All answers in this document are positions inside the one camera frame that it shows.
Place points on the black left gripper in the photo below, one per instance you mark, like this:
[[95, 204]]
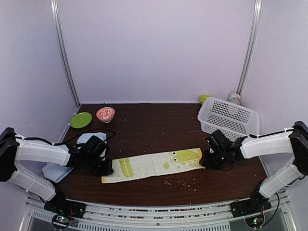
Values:
[[107, 169]]

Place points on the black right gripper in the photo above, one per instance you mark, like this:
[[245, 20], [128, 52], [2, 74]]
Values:
[[205, 162]]

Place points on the light blue towel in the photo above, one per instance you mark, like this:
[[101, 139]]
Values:
[[55, 172]]

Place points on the white perforated plastic basket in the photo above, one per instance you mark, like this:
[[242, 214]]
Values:
[[231, 119]]

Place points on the green white patterned towel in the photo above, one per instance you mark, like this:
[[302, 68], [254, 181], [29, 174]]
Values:
[[157, 164]]

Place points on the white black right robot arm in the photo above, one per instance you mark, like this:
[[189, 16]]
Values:
[[293, 140]]

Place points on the green plate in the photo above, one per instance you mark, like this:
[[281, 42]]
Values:
[[80, 120]]

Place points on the red white patterned bowl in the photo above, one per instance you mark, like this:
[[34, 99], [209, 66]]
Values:
[[105, 114]]

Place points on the beige cup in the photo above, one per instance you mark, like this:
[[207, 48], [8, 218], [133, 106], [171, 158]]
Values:
[[235, 98]]

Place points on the green bowl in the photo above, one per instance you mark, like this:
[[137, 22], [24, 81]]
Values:
[[202, 98]]

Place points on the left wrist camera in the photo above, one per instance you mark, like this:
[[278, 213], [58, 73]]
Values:
[[94, 148]]

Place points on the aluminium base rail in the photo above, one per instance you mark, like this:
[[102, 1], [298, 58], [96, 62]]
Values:
[[202, 217]]

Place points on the right aluminium frame post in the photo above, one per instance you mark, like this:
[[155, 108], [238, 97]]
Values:
[[251, 47]]

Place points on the aluminium frame post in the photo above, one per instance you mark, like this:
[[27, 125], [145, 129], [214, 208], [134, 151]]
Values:
[[63, 54], [251, 47]]

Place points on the left aluminium frame post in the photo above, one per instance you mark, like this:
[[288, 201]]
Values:
[[63, 54]]

